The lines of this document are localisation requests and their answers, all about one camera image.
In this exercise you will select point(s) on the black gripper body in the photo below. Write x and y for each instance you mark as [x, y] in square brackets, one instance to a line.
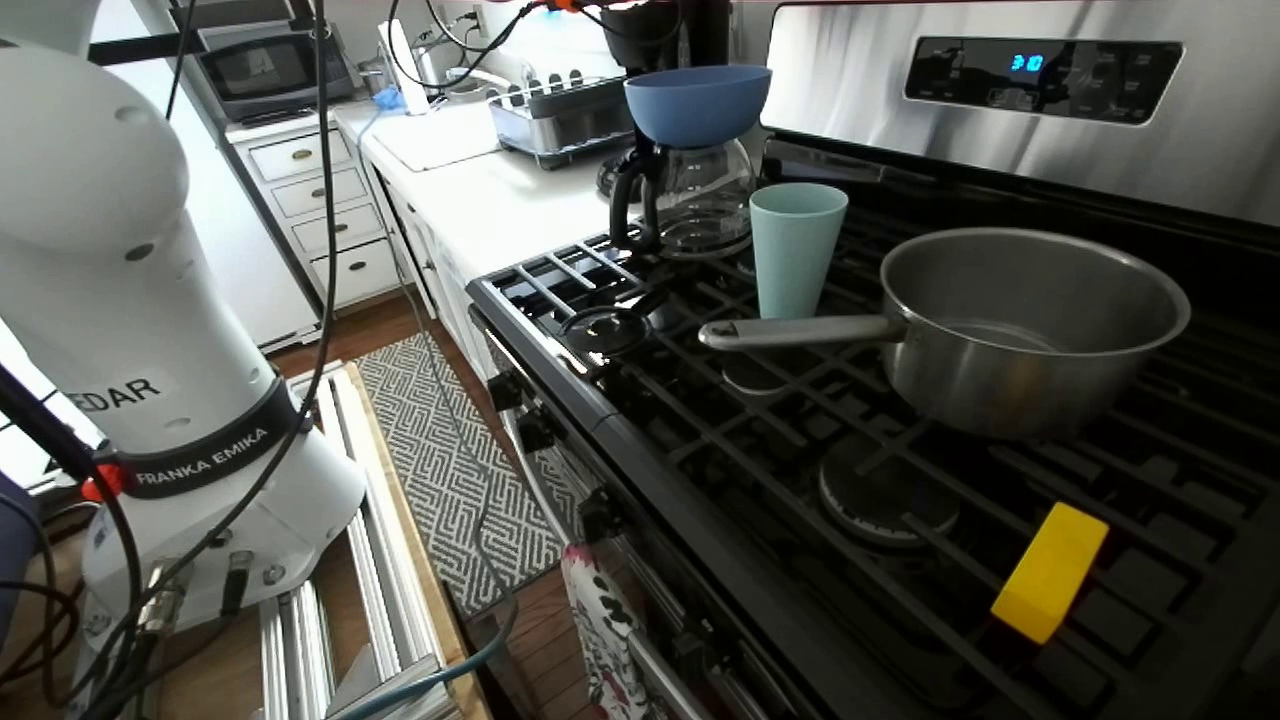
[664, 27]

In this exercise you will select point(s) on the blue bowl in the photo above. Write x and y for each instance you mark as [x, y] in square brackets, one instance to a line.
[699, 104]

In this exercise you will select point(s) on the teal plastic cup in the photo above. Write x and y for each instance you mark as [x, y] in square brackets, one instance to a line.
[795, 252]

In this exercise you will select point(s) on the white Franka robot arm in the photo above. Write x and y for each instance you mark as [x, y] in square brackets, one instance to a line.
[122, 335]

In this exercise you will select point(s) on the silver toaster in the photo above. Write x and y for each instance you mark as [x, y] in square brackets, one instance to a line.
[563, 122]

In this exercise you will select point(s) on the glass coffee carafe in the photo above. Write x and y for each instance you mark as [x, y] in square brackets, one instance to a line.
[702, 202]

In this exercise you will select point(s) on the white kitchen counter cabinet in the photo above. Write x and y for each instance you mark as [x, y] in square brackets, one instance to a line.
[506, 212]

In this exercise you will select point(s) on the white cutting board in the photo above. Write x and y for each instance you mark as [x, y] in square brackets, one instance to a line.
[434, 142]

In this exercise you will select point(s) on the white upright bottle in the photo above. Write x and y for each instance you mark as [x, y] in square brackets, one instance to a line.
[407, 67]

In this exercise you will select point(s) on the white drawer cabinet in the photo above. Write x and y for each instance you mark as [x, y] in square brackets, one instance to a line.
[302, 163]

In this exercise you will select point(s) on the black microwave oven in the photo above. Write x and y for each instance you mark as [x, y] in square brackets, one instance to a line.
[274, 74]

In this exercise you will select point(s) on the stove digital display panel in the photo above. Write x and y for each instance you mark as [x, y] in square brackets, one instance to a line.
[1065, 81]

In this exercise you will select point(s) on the grey patterned rug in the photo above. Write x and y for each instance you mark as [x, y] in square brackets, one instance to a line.
[462, 482]

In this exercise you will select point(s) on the round black burner cap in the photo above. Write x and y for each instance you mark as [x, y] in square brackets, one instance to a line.
[886, 493]

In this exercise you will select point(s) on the black horizontal bar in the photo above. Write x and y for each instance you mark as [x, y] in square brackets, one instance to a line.
[141, 50]

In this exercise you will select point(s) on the black gas stove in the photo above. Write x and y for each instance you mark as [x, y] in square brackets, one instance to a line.
[800, 602]

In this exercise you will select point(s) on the printed dish towel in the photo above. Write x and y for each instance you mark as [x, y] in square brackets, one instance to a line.
[607, 641]

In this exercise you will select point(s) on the yellow sponge block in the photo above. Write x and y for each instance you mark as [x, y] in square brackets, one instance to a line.
[1051, 569]

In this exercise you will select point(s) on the aluminium frame base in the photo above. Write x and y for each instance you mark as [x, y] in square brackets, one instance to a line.
[383, 573]

